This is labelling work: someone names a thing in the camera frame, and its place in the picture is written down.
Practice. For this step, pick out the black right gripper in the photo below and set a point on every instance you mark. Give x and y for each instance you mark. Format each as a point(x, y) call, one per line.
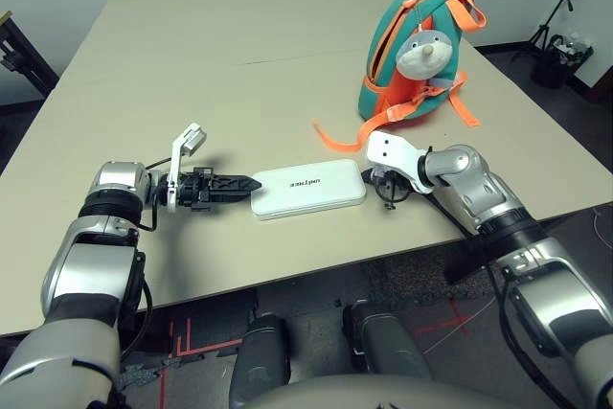
point(395, 184)

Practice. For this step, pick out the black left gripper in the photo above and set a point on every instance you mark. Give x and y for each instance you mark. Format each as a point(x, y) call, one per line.
point(194, 188)

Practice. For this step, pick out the white plastic pencil case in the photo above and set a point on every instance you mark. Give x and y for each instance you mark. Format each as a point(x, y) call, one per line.
point(309, 188)

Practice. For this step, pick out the grey white plush toy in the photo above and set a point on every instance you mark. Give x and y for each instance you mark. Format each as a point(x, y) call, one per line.
point(424, 54)

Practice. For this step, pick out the teal and orange backpack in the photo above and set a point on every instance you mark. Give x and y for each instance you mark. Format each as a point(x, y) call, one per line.
point(445, 11)

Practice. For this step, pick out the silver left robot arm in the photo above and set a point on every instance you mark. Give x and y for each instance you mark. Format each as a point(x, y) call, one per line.
point(91, 275)

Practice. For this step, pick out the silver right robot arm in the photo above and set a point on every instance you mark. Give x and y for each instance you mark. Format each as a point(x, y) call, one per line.
point(479, 188)

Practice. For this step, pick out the black table leg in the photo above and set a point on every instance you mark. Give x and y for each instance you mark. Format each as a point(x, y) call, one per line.
point(471, 260)

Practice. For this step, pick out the grey robot right leg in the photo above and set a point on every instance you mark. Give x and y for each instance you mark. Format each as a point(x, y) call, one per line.
point(388, 347)

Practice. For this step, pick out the grey robot leg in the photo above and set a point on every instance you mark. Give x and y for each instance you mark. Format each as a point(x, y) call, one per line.
point(263, 356)
point(388, 347)

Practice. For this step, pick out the grey robot left leg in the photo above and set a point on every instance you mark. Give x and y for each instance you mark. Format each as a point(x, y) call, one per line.
point(263, 356)

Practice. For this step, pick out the grey robot torso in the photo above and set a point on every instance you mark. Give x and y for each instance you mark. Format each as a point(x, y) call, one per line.
point(383, 392)

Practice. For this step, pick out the black trash bin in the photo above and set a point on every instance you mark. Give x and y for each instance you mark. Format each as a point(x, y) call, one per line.
point(558, 69)

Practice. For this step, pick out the black tripod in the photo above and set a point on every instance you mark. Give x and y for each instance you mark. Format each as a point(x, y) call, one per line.
point(551, 21)

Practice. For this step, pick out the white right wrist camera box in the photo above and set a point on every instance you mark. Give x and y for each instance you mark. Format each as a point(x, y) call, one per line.
point(397, 152)

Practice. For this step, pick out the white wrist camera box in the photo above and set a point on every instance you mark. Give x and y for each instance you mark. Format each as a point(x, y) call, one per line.
point(397, 152)
point(184, 145)

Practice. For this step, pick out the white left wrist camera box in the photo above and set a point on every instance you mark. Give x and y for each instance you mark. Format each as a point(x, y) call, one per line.
point(184, 145)

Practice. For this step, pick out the black metal side table frame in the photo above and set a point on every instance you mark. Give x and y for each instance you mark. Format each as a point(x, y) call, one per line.
point(24, 59)

